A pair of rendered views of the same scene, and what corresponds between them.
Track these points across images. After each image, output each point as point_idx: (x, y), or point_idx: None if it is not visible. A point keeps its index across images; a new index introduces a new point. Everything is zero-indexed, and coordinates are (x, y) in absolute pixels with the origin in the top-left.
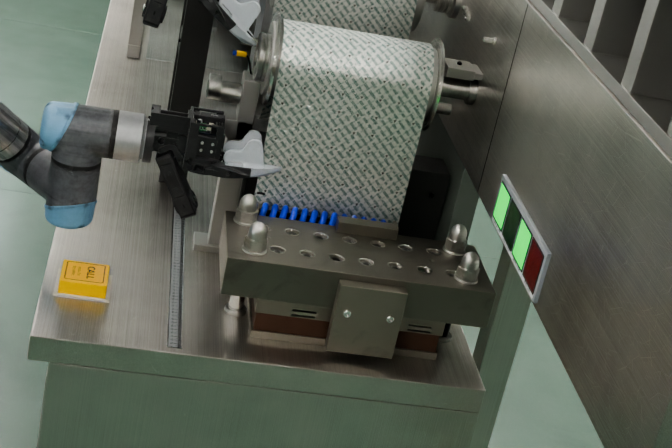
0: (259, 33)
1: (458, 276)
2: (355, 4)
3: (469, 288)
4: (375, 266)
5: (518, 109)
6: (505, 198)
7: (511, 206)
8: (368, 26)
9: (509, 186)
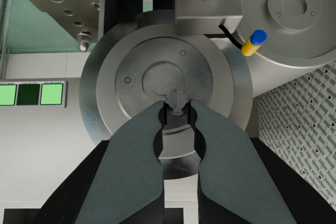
0: (186, 124)
1: (80, 35)
2: (288, 148)
3: (73, 36)
4: (54, 3)
5: (73, 143)
6: (47, 100)
7: (34, 101)
8: (276, 126)
9: (47, 107)
